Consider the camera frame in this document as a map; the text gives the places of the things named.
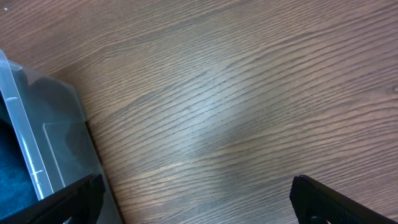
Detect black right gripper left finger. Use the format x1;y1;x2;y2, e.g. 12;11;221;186
1;174;106;224

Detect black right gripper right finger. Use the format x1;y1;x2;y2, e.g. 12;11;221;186
289;175;397;224

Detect blue denim jeans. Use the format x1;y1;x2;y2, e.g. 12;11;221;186
1;121;38;219

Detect clear plastic storage bin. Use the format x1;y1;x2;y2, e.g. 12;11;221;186
1;55;121;223

